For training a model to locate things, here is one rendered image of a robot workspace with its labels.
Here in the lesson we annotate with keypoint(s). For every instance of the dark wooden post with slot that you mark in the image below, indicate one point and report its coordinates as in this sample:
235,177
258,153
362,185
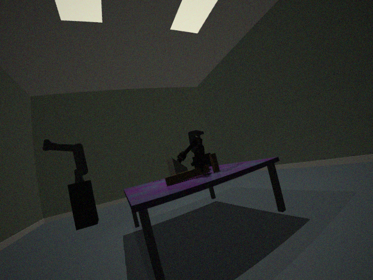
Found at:
214,162

